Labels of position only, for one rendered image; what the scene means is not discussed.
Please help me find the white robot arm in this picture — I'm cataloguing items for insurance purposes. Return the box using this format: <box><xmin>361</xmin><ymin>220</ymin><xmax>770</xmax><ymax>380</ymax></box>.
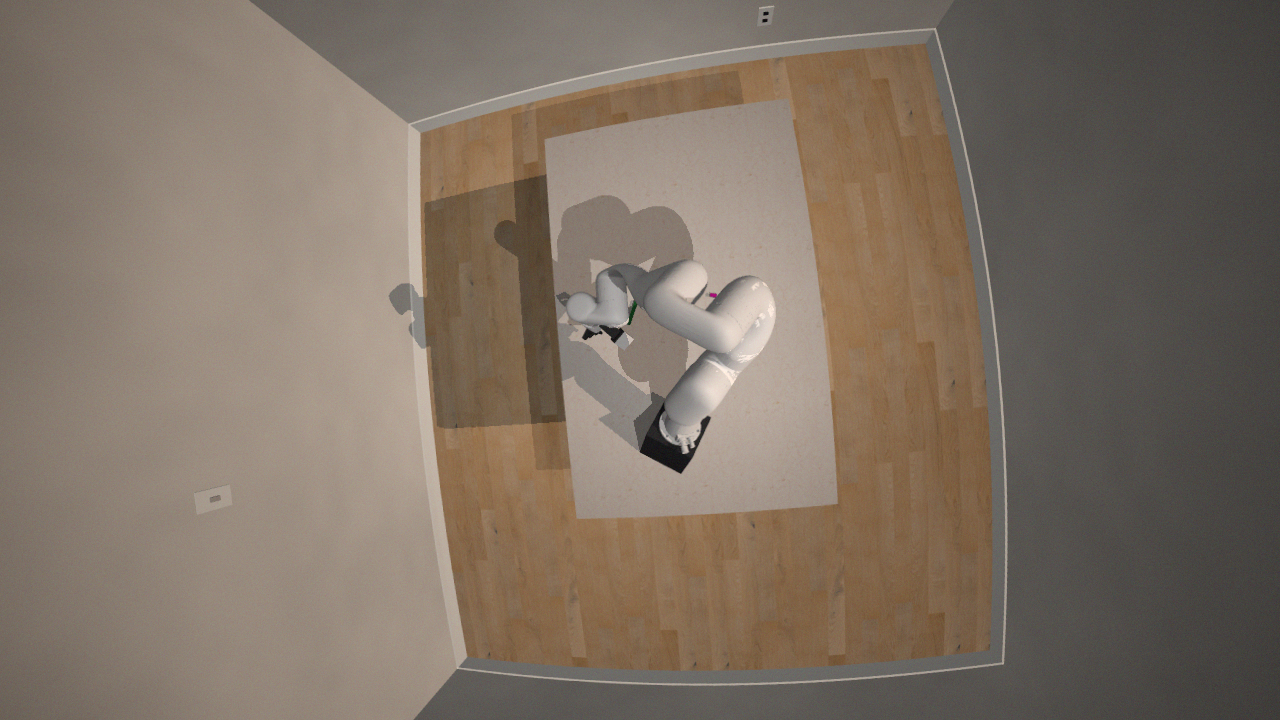
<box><xmin>566</xmin><ymin>259</ymin><xmax>776</xmax><ymax>454</ymax></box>

